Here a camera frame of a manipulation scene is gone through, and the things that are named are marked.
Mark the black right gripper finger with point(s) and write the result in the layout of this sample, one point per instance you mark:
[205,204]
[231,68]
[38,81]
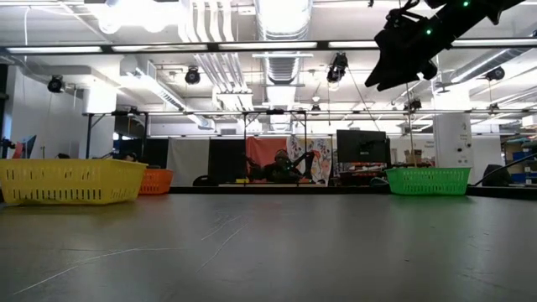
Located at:
[390,71]
[400,80]

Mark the yellow plastic basket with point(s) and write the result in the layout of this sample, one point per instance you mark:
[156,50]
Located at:
[71,180]

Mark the background black robot arm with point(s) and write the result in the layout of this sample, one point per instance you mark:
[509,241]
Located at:
[304,161]
[253,163]

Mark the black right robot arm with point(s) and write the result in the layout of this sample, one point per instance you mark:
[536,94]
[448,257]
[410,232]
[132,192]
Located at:
[474,17]

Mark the black overhead light bar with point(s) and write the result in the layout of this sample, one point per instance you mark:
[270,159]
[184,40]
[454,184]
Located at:
[322,44]

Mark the black computer monitor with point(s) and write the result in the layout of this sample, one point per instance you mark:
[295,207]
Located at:
[363,147]

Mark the cardboard box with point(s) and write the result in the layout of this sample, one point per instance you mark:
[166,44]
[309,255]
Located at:
[414,157]

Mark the white pillar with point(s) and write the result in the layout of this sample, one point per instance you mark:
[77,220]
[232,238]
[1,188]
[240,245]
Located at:
[451,142]

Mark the green plastic basket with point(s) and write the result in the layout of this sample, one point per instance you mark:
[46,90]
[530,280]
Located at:
[428,181]

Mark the white patterned hanging cloth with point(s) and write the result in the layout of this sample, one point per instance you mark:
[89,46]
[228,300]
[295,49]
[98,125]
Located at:
[323,155]

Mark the black office chair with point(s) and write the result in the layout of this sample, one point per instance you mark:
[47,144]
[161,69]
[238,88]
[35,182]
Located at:
[496,176]
[205,181]

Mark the blue storage shelf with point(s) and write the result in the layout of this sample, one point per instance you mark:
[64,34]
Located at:
[522,157]

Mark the person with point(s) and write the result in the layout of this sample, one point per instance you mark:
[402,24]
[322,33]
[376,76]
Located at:
[280,170]

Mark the orange hanging cloth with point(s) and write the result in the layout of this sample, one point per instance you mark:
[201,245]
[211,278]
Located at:
[260,147]

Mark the black partition panel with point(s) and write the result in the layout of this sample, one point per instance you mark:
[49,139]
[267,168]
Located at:
[226,161]
[155,153]

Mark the white partition panel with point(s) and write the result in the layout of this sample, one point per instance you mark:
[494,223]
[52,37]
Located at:
[186,161]

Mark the orange plastic basket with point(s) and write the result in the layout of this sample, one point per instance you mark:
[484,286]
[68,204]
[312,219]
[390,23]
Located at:
[157,182]

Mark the small blue monitor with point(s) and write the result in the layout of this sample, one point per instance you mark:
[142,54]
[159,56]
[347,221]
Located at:
[29,147]

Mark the thin frame rod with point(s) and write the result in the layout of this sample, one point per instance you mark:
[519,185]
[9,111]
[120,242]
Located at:
[410,126]

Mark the black background frame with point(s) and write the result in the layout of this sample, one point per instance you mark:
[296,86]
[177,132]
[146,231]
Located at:
[305,138]
[89,138]

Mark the white ceiling air duct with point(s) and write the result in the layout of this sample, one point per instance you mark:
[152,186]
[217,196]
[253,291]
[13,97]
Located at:
[283,17]

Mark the black table edge frame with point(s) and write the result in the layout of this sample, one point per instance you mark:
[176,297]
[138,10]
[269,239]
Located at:
[293,189]

